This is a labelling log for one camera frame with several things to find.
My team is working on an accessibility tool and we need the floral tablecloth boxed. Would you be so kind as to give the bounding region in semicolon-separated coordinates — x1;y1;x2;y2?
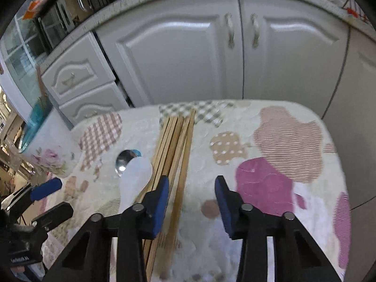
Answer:
22;106;83;183

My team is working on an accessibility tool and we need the patchwork quilted table mat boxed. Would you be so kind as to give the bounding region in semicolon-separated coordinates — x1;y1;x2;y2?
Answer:
69;100;352;282

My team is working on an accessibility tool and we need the orange snack packet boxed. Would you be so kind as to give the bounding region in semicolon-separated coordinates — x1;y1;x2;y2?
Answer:
22;0;40;21

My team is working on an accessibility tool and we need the white plastic spoon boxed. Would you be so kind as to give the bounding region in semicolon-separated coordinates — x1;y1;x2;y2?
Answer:
117;156;153;215

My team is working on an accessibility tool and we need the white framed glass sliding door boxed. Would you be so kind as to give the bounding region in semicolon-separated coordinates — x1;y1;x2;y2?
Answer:
0;15;50;124

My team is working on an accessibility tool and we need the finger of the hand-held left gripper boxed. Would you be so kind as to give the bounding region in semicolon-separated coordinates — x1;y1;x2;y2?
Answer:
1;178;63;212
31;202;74;232

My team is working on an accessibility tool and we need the bunch of wooden chopsticks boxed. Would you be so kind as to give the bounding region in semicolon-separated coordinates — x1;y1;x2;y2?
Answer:
133;109;197;282

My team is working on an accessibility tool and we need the metal cabinet door handle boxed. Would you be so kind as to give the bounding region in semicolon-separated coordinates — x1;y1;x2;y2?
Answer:
250;13;260;49
225;13;235;49

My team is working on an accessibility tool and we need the white cabinet drawer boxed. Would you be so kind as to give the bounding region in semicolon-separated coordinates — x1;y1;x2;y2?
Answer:
40;31;116;105
57;81;131;125

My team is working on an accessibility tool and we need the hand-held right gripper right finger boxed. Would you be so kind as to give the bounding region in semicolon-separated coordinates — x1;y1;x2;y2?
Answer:
214;175;343;282

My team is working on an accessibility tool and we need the black toaster oven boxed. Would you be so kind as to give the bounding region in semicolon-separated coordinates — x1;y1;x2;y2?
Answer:
37;0;109;50

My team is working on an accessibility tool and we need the white cloth with red trim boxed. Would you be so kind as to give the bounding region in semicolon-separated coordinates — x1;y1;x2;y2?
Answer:
338;0;371;22

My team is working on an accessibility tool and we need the black microwave oven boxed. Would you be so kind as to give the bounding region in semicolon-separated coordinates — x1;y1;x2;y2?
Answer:
35;0;124;55

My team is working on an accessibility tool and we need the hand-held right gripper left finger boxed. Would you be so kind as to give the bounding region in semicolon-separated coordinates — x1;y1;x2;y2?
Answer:
43;176;170;282

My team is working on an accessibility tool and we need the white cabinet door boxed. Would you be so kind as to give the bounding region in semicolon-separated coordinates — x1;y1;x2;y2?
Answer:
321;25;376;210
238;0;350;118
95;0;244;108

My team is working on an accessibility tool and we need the metal spoon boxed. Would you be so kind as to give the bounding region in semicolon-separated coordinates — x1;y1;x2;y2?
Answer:
115;150;143;177

